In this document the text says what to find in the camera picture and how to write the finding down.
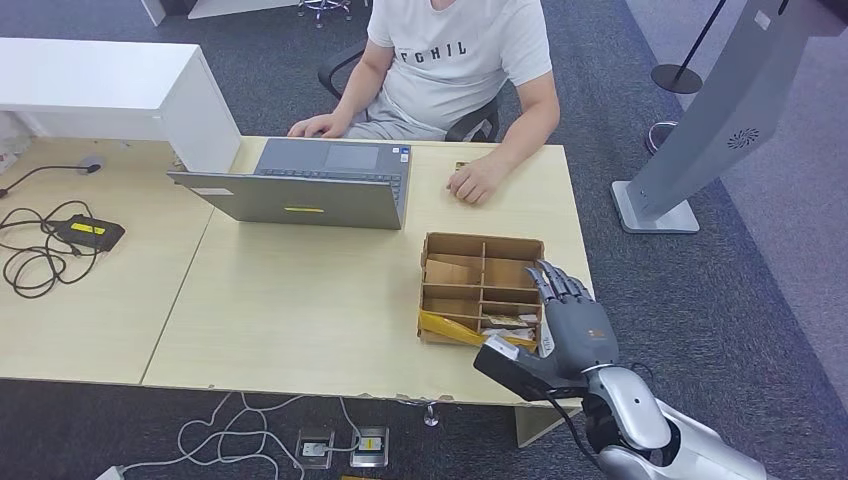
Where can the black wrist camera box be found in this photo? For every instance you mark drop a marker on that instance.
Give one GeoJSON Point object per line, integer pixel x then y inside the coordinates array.
{"type": "Point", "coordinates": [510, 374]}

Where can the metal desk levelling foot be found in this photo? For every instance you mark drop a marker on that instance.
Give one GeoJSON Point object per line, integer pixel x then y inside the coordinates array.
{"type": "Point", "coordinates": [432, 416]}

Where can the pale desk leg panel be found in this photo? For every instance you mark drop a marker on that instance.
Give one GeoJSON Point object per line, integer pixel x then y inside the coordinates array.
{"type": "Point", "coordinates": [533, 427]}

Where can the gold patterned ID card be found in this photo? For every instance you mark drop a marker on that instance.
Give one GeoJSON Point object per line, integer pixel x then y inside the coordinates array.
{"type": "Point", "coordinates": [460, 166]}

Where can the black stanchion post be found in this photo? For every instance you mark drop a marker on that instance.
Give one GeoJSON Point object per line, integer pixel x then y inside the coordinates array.
{"type": "Point", "coordinates": [674, 79]}

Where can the black office chair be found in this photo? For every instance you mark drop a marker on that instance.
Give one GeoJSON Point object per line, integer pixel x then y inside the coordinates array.
{"type": "Point", "coordinates": [474, 122]}

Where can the person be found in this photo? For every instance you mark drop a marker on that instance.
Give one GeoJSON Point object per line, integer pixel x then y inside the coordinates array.
{"type": "Point", "coordinates": [457, 79]}

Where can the white furniture panel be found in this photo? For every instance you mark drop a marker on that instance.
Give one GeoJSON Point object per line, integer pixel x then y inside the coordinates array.
{"type": "Point", "coordinates": [232, 6]}

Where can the cardboard divider box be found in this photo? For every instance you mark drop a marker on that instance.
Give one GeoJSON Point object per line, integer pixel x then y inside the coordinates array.
{"type": "Point", "coordinates": [457, 273]}

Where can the person's left hand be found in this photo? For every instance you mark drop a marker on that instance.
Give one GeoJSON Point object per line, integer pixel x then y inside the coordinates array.
{"type": "Point", "coordinates": [477, 180]}

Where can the black gooseneck microphone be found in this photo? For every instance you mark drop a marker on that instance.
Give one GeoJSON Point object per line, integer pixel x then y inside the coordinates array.
{"type": "Point", "coordinates": [95, 169]}

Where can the grey kiosk stand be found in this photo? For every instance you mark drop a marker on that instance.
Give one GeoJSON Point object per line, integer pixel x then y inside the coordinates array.
{"type": "Point", "coordinates": [715, 132]}

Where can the person's left forearm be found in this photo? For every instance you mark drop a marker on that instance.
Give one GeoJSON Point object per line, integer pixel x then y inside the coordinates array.
{"type": "Point", "coordinates": [530, 136]}

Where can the yellow floor label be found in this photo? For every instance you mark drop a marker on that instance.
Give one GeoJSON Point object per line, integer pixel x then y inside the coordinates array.
{"type": "Point", "coordinates": [358, 478]}

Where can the black power adapter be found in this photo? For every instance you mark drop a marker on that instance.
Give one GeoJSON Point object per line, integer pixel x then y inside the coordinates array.
{"type": "Point", "coordinates": [93, 232]}

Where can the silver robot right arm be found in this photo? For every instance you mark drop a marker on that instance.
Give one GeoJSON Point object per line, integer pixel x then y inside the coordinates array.
{"type": "Point", "coordinates": [629, 404]}

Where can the metal floor socket box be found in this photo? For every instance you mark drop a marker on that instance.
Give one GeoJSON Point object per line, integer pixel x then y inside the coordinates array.
{"type": "Point", "coordinates": [370, 447]}
{"type": "Point", "coordinates": [314, 449]}

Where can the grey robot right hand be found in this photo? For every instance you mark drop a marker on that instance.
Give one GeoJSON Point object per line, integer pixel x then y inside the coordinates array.
{"type": "Point", "coordinates": [582, 334]}

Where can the white power brick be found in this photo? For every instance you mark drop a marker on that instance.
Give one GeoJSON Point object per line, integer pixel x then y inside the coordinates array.
{"type": "Point", "coordinates": [111, 474]}

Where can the white card sleeve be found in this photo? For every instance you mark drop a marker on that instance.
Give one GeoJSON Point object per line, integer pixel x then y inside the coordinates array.
{"type": "Point", "coordinates": [509, 334]}
{"type": "Point", "coordinates": [530, 318]}

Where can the person's right hand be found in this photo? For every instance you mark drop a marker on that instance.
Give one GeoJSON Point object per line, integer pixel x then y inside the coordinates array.
{"type": "Point", "coordinates": [318, 127]}

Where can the chrome stool base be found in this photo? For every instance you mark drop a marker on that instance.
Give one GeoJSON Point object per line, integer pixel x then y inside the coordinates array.
{"type": "Point", "coordinates": [324, 8]}

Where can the grey laptop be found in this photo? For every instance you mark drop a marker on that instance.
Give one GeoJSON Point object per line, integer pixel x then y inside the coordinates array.
{"type": "Point", "coordinates": [298, 202]}

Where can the person's right forearm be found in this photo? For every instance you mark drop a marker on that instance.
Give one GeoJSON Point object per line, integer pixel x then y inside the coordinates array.
{"type": "Point", "coordinates": [358, 93]}

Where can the white cabinet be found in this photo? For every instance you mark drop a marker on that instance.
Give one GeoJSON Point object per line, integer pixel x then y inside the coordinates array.
{"type": "Point", "coordinates": [99, 79]}

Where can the brownish room key card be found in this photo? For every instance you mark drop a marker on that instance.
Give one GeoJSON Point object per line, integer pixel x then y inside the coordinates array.
{"type": "Point", "coordinates": [507, 320]}

